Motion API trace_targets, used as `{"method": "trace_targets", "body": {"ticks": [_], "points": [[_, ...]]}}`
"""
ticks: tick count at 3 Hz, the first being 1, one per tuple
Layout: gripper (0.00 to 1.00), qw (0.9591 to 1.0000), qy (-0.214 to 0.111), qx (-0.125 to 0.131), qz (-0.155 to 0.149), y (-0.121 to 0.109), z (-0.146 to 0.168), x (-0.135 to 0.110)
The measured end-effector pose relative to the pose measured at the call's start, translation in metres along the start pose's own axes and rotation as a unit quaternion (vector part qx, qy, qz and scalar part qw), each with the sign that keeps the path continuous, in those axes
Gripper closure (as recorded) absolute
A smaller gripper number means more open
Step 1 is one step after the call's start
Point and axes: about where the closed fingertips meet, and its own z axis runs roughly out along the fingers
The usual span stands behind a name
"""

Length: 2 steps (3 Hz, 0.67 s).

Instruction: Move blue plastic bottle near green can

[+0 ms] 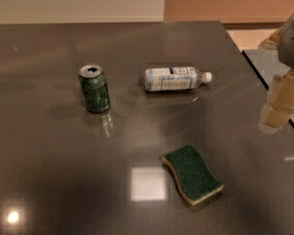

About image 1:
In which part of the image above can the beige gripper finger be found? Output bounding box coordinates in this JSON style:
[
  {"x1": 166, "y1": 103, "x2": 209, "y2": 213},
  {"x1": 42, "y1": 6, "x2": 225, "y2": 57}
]
[
  {"x1": 259, "y1": 28, "x2": 281, "y2": 50},
  {"x1": 258, "y1": 70, "x2": 294, "y2": 134}
]

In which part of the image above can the clear plastic water bottle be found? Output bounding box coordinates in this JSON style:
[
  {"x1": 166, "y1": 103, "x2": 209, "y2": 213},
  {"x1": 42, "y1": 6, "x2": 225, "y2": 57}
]
[{"x1": 144, "y1": 67, "x2": 213, "y2": 92}]

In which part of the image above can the green soda can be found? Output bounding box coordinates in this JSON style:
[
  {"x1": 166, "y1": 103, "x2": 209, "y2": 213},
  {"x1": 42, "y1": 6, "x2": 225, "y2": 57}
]
[{"x1": 78, "y1": 64, "x2": 110, "y2": 114}]

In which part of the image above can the green and yellow sponge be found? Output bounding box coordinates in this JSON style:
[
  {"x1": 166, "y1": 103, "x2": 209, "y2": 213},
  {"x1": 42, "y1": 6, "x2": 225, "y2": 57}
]
[{"x1": 162, "y1": 145, "x2": 223, "y2": 206}]

